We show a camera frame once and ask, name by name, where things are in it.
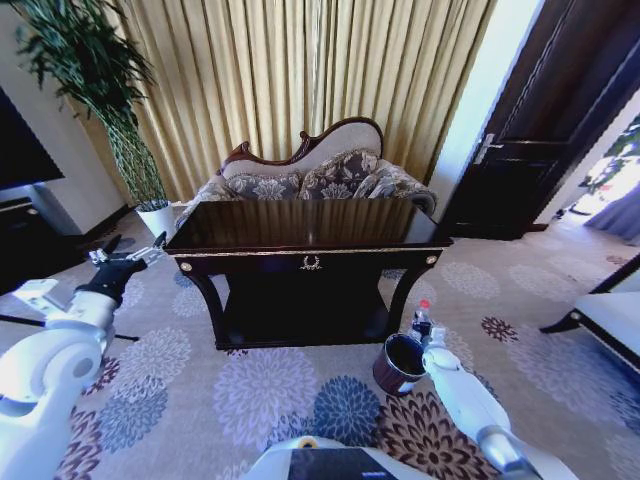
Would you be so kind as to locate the beige pleated curtain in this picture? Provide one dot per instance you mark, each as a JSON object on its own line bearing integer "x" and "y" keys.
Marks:
{"x": 280, "y": 80}

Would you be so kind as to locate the dark wooden door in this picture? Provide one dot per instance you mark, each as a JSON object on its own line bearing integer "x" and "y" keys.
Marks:
{"x": 540, "y": 125}

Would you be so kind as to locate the white robot front shell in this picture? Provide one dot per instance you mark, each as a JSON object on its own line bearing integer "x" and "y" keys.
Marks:
{"x": 340, "y": 460}

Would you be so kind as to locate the cream carved chaise sofa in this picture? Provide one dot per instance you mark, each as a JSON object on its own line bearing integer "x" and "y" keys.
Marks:
{"x": 325, "y": 155}

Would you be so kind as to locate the dark television stand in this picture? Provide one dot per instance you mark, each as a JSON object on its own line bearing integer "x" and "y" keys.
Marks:
{"x": 30, "y": 235}

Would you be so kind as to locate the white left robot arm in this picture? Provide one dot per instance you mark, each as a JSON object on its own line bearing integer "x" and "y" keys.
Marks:
{"x": 55, "y": 360}

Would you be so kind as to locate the blue drape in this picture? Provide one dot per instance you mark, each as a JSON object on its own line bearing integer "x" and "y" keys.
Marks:
{"x": 617, "y": 212}

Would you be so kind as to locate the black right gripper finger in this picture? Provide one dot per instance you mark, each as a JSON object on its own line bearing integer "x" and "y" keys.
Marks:
{"x": 419, "y": 342}

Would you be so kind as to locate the large floral grey cushion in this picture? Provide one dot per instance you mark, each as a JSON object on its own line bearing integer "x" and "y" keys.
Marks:
{"x": 340, "y": 175}

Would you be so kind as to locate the tall green potted plant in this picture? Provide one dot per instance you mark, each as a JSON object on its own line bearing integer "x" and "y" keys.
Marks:
{"x": 95, "y": 75}

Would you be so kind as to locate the white bench with dark frame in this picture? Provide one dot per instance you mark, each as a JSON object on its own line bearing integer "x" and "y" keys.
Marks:
{"x": 607, "y": 315}

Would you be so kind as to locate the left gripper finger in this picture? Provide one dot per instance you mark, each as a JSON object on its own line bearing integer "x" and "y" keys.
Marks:
{"x": 146, "y": 255}
{"x": 102, "y": 254}

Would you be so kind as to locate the dark wooden console table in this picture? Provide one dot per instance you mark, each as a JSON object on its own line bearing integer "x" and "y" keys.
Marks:
{"x": 305, "y": 280}

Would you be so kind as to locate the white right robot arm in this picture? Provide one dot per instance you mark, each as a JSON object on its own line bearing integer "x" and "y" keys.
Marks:
{"x": 470, "y": 400}

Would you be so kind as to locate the small floral grey cushion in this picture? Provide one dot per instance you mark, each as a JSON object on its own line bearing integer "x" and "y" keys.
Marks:
{"x": 262, "y": 188}

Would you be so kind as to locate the white plant pot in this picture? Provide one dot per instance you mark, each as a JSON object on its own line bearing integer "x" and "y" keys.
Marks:
{"x": 156, "y": 217}

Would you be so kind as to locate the decorated green tree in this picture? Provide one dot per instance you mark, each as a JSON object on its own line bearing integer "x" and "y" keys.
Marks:
{"x": 617, "y": 160}

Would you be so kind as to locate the clear bottle with red cap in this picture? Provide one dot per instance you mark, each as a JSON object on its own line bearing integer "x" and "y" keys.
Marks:
{"x": 424, "y": 312}

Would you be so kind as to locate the black flat television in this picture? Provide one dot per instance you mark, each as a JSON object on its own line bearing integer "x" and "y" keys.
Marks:
{"x": 22, "y": 150}

